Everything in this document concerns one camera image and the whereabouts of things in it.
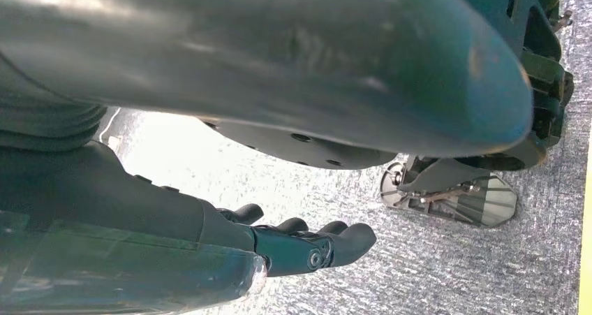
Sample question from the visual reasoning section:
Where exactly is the grey robot right foot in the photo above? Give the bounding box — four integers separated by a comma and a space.
379, 157, 518, 229

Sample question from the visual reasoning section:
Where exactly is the thin white floor cable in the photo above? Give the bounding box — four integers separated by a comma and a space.
98, 107, 122, 143

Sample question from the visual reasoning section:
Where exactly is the yellow floor tape square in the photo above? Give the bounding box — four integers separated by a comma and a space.
578, 132, 592, 315

